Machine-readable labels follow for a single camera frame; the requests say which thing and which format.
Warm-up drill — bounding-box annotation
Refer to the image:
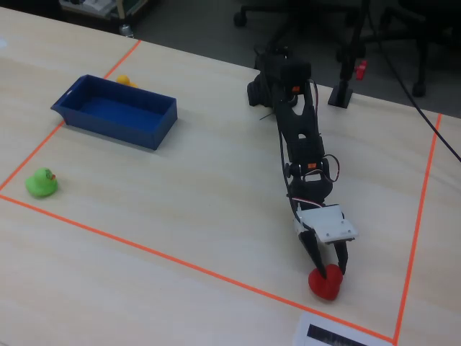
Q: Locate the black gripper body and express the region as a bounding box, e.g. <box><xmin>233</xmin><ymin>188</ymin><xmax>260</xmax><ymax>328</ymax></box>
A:
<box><xmin>287</xmin><ymin>174</ymin><xmax>334</xmax><ymax>214</ymax></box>

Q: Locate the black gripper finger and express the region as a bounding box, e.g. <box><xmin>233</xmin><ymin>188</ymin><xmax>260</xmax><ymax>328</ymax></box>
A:
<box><xmin>297</xmin><ymin>229</ymin><xmax>328</xmax><ymax>281</ymax></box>
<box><xmin>332</xmin><ymin>239</ymin><xmax>350</xmax><ymax>278</ymax></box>

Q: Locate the red rubber duck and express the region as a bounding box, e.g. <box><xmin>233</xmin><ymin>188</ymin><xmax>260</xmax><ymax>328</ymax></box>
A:
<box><xmin>308</xmin><ymin>263</ymin><xmax>344</xmax><ymax>302</ymax></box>

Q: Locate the blue plastic box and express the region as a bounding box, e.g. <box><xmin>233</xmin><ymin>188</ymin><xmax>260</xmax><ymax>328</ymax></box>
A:
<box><xmin>50</xmin><ymin>74</ymin><xmax>178</xmax><ymax>151</ymax></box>

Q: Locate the yellow rubber duck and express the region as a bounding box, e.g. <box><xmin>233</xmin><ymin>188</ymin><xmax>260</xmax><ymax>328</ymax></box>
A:
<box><xmin>115</xmin><ymin>74</ymin><xmax>139</xmax><ymax>89</ymax></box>

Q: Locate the green rubber duck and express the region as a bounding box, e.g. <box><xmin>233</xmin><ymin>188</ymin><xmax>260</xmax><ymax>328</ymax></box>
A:
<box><xmin>24</xmin><ymin>167</ymin><xmax>59</xmax><ymax>200</ymax></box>

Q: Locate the white printed paper sheet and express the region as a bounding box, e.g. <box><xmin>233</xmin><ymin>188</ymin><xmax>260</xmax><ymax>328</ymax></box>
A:
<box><xmin>293</xmin><ymin>311</ymin><xmax>395</xmax><ymax>346</ymax></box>

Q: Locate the orange tape line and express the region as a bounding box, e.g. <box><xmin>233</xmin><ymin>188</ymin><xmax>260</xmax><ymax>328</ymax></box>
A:
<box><xmin>392</xmin><ymin>113</ymin><xmax>443</xmax><ymax>344</ymax></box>
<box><xmin>0</xmin><ymin>39</ymin><xmax>143</xmax><ymax>191</ymax></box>
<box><xmin>0</xmin><ymin>194</ymin><xmax>396</xmax><ymax>343</ymax></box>

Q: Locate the black office chair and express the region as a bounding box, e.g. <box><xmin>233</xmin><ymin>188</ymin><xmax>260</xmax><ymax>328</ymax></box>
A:
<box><xmin>374</xmin><ymin>0</ymin><xmax>455</xmax><ymax>98</ymax></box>

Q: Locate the storage cart with wheel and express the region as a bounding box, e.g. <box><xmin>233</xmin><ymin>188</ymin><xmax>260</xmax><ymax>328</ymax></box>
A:
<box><xmin>58</xmin><ymin>0</ymin><xmax>149</xmax><ymax>37</ymax></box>

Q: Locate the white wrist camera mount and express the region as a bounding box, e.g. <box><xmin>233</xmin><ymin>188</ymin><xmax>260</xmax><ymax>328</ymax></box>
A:
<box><xmin>292</xmin><ymin>203</ymin><xmax>359</xmax><ymax>247</ymax></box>

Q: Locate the black camera stand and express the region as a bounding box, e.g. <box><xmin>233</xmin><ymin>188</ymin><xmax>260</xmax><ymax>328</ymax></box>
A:
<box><xmin>326</xmin><ymin>0</ymin><xmax>372</xmax><ymax>110</ymax></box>

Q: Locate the black hanging cable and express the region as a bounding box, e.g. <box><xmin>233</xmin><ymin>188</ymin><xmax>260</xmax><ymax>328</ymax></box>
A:
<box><xmin>365</xmin><ymin>0</ymin><xmax>461</xmax><ymax>163</ymax></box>

